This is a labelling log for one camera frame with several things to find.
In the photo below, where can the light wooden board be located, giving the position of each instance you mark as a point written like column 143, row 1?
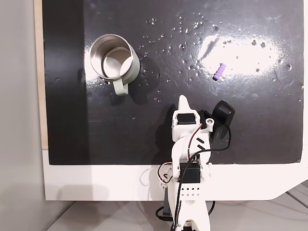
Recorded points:
column 39, row 72

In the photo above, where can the purple ribbed pen grip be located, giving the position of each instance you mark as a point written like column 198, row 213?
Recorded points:
column 219, row 71

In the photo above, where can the black mat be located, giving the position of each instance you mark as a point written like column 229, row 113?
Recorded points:
column 144, row 134

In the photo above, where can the grey-green mug steel rim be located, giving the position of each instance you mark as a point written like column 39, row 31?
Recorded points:
column 115, row 62

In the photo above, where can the black oval camera box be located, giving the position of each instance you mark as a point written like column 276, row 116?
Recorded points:
column 223, row 111

